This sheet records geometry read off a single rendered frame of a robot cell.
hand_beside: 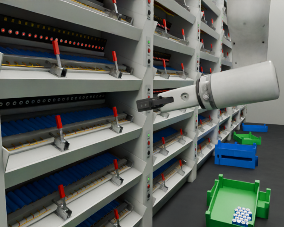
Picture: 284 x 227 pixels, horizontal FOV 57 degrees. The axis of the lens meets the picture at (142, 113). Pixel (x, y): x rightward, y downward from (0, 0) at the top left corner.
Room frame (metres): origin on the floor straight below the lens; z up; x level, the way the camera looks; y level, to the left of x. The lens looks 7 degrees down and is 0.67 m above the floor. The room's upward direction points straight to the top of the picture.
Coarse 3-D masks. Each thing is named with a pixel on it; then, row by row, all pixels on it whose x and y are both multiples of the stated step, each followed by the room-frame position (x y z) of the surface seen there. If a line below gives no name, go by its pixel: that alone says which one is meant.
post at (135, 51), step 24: (120, 0) 1.10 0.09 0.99; (144, 0) 1.06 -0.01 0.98; (120, 48) 1.10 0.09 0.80; (144, 48) 1.06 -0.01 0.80; (120, 96) 1.10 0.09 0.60; (144, 96) 1.06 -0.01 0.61; (120, 144) 1.10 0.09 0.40; (144, 144) 1.06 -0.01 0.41; (144, 192) 1.06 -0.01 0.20; (144, 216) 1.06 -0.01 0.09
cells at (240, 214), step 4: (240, 208) 1.13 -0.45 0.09; (244, 208) 1.13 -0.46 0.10; (236, 212) 1.11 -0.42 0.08; (240, 212) 1.11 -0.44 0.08; (244, 212) 1.11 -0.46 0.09; (248, 212) 1.10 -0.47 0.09; (236, 216) 1.09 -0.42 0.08; (240, 216) 1.09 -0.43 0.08; (244, 216) 1.08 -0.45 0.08; (248, 216) 1.08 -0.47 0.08; (232, 220) 1.07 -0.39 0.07; (236, 220) 1.07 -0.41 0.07; (240, 220) 1.07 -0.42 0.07; (244, 220) 1.06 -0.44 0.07; (248, 220) 1.07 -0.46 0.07; (236, 224) 1.07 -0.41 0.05; (240, 224) 1.06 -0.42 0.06; (244, 224) 1.05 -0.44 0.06
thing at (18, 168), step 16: (0, 112) 0.69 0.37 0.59; (16, 112) 0.73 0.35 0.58; (128, 112) 1.08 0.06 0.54; (96, 128) 0.88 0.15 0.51; (128, 128) 0.99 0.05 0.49; (80, 144) 0.74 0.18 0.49; (96, 144) 0.79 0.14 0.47; (112, 144) 0.88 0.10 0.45; (16, 160) 0.57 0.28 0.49; (32, 160) 0.59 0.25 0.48; (48, 160) 0.62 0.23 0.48; (64, 160) 0.68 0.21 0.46; (16, 176) 0.55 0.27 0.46; (32, 176) 0.59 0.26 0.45
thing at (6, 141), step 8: (88, 120) 0.87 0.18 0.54; (96, 120) 0.89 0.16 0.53; (104, 120) 0.92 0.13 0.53; (112, 120) 0.97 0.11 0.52; (120, 120) 1.03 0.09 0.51; (48, 128) 0.71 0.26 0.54; (56, 128) 0.73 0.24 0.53; (64, 128) 0.75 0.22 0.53; (72, 128) 0.78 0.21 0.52; (80, 128) 0.82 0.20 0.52; (88, 128) 0.84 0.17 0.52; (8, 136) 0.61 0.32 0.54; (16, 136) 0.62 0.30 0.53; (24, 136) 0.63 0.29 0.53; (32, 136) 0.66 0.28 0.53; (40, 136) 0.68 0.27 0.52; (48, 136) 0.71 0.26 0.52; (8, 144) 0.60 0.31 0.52; (16, 144) 0.62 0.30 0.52; (32, 144) 0.64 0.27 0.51
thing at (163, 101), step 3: (162, 99) 0.62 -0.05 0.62; (165, 99) 0.62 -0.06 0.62; (168, 99) 0.62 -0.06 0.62; (171, 99) 0.62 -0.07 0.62; (153, 102) 0.62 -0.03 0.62; (156, 102) 0.62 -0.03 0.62; (159, 102) 0.62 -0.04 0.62; (162, 102) 0.62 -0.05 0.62; (165, 102) 0.62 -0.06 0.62; (168, 102) 0.62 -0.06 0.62
